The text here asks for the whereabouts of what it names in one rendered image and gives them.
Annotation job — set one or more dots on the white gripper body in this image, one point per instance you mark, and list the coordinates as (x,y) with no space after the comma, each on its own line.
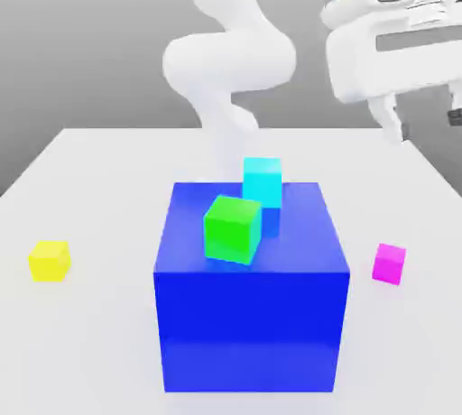
(361,68)

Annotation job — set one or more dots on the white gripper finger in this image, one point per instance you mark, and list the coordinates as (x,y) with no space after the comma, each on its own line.
(386,119)
(456,104)

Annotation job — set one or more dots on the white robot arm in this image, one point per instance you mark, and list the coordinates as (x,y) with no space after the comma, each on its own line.
(231,57)

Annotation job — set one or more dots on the small cyan cube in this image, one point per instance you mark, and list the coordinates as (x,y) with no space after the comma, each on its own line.
(262,184)

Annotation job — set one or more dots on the small magenta cube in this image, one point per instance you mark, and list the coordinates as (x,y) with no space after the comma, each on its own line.
(388,265)

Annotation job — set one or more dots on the small green cube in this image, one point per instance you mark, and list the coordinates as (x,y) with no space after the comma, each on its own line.
(229,231)

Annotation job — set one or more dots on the small yellow cube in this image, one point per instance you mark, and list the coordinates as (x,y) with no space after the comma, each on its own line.
(48,263)

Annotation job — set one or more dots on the large blue box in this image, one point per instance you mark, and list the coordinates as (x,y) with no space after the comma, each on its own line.
(252,314)

